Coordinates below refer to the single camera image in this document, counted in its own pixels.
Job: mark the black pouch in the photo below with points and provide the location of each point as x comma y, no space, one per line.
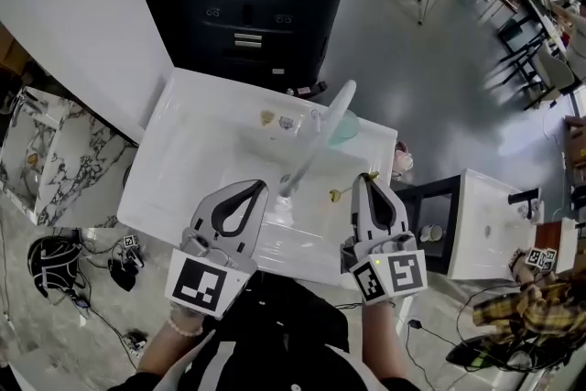
123,277

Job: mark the black white-striped backpack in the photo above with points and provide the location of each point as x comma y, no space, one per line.
55,265

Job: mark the person's right forearm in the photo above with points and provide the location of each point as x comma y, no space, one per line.
382,343

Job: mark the white curved faucet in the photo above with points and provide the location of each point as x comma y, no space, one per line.
334,114

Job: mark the grey sticker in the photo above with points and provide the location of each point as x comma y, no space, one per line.
286,123

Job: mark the white power strip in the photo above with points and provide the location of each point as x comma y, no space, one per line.
135,343

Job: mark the white mug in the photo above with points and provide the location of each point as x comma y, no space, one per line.
431,233

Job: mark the translucent teal cup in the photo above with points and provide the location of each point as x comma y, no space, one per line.
348,128

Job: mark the marble patterned sink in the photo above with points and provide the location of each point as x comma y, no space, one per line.
82,160

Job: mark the person's left forearm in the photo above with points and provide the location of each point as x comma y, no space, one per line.
160,348

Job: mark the grey chair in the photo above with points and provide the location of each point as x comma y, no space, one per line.
554,73

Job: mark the pink soft toy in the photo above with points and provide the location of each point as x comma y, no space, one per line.
403,158

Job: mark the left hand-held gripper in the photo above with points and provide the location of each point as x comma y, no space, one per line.
197,284

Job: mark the small white sink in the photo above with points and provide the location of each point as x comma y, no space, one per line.
485,206

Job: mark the spare hand-held gripper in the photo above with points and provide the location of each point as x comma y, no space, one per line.
133,252

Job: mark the white ceramic sink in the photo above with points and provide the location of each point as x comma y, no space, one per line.
183,160

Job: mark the black power adapter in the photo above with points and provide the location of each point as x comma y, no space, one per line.
415,324

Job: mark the black faucet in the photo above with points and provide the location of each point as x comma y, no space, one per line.
524,198

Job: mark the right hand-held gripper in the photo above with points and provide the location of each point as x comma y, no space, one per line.
403,272

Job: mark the yellow sticker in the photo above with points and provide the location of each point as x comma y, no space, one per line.
267,118

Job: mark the person's black clothing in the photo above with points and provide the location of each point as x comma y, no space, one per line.
274,334

